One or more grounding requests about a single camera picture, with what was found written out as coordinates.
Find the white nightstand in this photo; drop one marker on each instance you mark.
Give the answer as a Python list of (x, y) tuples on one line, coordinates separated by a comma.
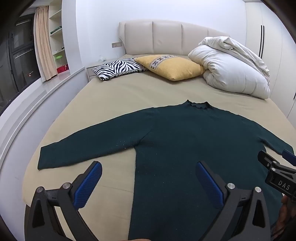
[(90, 73)]

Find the white wardrobe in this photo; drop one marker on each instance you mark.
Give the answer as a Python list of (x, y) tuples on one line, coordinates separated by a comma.
[(272, 34)]

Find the person's right hand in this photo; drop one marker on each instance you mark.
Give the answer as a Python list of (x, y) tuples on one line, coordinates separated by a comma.
[(288, 215)]

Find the dark window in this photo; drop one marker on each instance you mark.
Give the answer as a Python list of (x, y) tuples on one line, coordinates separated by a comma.
[(20, 58)]

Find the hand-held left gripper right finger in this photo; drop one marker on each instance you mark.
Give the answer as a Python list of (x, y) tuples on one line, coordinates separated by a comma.
[(209, 183)]

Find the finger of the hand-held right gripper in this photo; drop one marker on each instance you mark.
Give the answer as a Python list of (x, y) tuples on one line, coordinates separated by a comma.
[(266, 160), (289, 155)]

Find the green container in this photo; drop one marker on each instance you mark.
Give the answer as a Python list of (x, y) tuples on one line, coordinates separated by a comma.
[(58, 59)]

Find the red box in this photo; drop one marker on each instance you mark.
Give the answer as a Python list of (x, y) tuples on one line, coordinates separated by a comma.
[(62, 69)]

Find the white window ledge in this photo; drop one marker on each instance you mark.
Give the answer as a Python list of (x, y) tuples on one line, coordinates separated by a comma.
[(34, 99)]

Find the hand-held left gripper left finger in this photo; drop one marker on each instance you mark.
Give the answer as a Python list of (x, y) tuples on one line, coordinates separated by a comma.
[(89, 183)]

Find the beige padded headboard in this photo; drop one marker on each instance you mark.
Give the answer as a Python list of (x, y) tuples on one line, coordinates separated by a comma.
[(166, 37)]

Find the yellow pillow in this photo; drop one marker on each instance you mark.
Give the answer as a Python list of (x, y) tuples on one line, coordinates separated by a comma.
[(175, 69)]

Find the dark green sweater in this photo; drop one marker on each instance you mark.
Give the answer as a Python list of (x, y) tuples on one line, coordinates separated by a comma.
[(173, 139)]

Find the beige curtain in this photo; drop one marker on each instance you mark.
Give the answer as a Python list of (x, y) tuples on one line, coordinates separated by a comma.
[(44, 46)]

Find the white wall shelf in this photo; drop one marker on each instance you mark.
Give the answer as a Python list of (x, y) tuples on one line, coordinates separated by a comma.
[(55, 23)]

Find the zebra striped pillow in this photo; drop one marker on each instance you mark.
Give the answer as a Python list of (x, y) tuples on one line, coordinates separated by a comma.
[(115, 68)]

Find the bed with beige sheet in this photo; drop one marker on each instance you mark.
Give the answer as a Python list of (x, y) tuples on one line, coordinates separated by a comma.
[(115, 97)]

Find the white folded duvet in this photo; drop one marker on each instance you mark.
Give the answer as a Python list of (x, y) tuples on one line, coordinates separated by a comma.
[(231, 67)]

